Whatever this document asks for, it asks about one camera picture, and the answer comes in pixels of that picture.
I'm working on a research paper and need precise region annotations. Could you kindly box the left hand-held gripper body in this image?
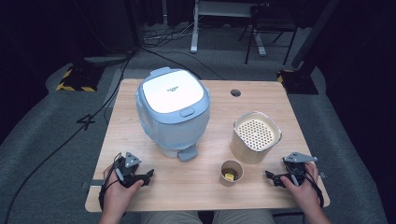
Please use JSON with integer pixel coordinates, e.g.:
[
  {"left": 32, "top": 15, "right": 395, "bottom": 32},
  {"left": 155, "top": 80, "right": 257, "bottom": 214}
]
[{"left": 113, "top": 151, "right": 148, "bottom": 189}]

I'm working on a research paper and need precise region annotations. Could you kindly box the black yellow striped stand base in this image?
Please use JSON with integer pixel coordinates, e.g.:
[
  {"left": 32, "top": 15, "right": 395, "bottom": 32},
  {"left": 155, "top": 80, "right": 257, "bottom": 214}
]
[
  {"left": 276, "top": 68, "right": 319, "bottom": 95},
  {"left": 55, "top": 64, "right": 106, "bottom": 93}
]

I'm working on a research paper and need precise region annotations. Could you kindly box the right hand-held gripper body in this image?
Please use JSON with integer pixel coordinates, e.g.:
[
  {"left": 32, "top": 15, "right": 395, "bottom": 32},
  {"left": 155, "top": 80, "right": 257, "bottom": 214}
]
[{"left": 281, "top": 151, "right": 318, "bottom": 188}]

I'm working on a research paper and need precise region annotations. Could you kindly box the person's right hand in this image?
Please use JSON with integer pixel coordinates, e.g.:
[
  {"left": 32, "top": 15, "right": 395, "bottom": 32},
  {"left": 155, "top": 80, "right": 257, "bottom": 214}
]
[{"left": 279, "top": 161, "right": 322, "bottom": 213}]

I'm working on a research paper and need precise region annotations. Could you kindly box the right hand-held gripper black cable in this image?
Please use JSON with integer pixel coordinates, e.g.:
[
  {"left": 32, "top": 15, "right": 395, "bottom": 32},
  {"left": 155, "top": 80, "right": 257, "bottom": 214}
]
[{"left": 285, "top": 164, "right": 325, "bottom": 209}]

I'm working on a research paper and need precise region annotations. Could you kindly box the beige container with perforated strainer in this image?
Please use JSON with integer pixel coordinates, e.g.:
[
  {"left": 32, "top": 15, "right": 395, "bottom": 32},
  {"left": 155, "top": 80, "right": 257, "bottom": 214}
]
[{"left": 230, "top": 110, "right": 283, "bottom": 165}]

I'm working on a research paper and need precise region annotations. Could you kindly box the black metal chair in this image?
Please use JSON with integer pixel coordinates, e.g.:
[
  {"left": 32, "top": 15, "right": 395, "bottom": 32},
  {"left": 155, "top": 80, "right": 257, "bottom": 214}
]
[{"left": 237, "top": 2, "right": 301, "bottom": 66}]

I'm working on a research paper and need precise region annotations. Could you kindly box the person's right leg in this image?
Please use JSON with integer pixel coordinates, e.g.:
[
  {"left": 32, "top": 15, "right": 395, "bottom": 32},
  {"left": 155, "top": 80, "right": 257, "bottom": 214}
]
[{"left": 212, "top": 208, "right": 276, "bottom": 224}]

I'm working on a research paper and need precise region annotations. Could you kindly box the brown paper cup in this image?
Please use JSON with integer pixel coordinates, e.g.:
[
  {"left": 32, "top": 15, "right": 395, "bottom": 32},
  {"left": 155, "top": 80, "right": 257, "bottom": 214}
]
[{"left": 219, "top": 160, "right": 245, "bottom": 188}]

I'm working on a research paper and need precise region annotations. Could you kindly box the slanted grey metal pole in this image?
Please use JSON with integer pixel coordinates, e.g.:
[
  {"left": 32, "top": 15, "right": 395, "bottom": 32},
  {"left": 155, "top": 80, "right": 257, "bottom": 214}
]
[{"left": 290, "top": 0, "right": 341, "bottom": 69}]

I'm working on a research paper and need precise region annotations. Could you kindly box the person's left hand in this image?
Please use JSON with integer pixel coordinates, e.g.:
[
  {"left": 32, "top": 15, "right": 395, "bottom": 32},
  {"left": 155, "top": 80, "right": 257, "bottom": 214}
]
[{"left": 102, "top": 164, "right": 145, "bottom": 217}]

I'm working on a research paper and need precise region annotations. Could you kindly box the white desk frame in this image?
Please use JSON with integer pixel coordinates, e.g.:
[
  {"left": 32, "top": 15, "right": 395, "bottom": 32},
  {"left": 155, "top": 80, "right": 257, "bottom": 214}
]
[{"left": 190, "top": 0, "right": 268, "bottom": 57}]

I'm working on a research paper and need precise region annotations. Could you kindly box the light blue pedal trash can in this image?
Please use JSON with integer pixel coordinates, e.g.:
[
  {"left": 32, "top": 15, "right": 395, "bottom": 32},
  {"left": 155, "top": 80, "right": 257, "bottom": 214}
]
[{"left": 134, "top": 66, "right": 211, "bottom": 162}]

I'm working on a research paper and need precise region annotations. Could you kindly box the person's left leg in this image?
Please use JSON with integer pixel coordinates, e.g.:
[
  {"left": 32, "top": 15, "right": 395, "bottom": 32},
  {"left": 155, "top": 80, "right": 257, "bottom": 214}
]
[{"left": 139, "top": 210, "right": 201, "bottom": 224}]

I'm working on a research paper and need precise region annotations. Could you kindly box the long black floor cable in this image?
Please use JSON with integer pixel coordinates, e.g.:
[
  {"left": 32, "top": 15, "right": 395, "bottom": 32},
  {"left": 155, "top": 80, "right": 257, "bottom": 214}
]
[{"left": 2, "top": 50, "right": 136, "bottom": 224}]

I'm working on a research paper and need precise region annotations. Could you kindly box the bundle of floor cables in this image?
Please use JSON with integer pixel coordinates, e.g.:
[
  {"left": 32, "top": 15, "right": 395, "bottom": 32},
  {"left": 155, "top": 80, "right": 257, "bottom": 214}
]
[{"left": 142, "top": 20, "right": 202, "bottom": 42}]

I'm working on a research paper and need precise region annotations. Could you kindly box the person's leg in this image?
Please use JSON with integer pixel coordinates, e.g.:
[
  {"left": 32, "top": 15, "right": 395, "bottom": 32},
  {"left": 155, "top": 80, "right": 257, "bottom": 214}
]
[
  {"left": 212, "top": 208, "right": 276, "bottom": 224},
  {"left": 139, "top": 210, "right": 201, "bottom": 224}
]

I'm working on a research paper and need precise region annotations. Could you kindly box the thin black floor cable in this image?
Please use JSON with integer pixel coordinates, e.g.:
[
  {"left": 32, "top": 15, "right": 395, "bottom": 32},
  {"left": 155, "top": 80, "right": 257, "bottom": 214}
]
[{"left": 138, "top": 46, "right": 224, "bottom": 81}]

